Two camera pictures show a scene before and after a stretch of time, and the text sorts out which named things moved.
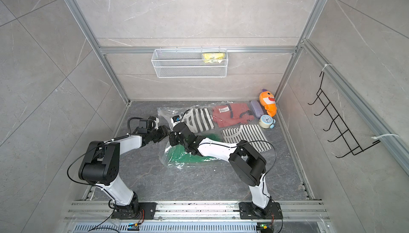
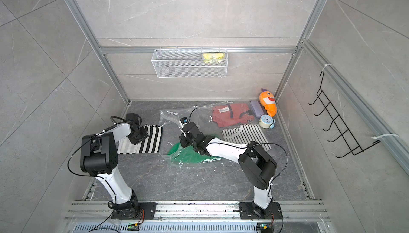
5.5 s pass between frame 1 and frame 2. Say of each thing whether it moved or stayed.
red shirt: stayed
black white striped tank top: moved
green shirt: stayed
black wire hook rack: stayed
